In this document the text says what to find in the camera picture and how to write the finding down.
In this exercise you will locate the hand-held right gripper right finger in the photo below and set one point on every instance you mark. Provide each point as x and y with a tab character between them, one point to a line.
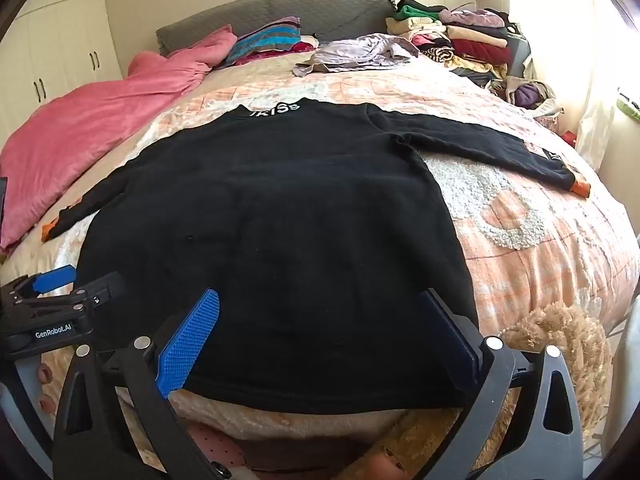
450	342

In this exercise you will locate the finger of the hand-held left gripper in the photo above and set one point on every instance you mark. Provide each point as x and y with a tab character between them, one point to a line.
52	280
102	287

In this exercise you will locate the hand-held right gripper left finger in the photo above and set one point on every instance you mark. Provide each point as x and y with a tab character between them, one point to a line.
190	345

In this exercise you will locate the black sweater with orange cuffs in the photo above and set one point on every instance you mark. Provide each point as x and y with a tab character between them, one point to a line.
275	235

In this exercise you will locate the bag with purple clothes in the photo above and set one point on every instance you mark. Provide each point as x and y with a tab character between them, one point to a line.
525	95

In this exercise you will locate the striped folded clothes pile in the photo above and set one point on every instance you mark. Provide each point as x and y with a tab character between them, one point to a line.
265	40

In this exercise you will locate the pile of folded clothes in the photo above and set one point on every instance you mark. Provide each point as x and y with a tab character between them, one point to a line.
475	45

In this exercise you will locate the pink dotted clothing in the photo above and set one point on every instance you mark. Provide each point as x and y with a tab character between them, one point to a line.
215	447

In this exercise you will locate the orange and white tufted quilt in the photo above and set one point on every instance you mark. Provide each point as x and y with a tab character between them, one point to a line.
500	200

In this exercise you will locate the pink blanket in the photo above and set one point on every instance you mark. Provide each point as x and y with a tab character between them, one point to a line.
90	120

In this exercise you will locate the small red object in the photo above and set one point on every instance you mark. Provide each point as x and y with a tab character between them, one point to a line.
570	137

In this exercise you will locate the cream wardrobe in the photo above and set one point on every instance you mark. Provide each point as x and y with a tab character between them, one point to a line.
65	35

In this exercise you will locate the light curtain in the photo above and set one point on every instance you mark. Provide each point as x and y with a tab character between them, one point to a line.
600	110

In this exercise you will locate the grey box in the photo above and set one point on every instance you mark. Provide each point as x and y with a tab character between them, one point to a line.
521	55

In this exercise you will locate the green cloth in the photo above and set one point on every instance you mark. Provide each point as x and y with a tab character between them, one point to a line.
629	105

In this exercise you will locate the lilac crumpled garment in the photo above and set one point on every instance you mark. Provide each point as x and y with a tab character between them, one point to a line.
360	52

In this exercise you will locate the grey padded headboard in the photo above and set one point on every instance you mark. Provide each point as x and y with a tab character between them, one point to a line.
325	10

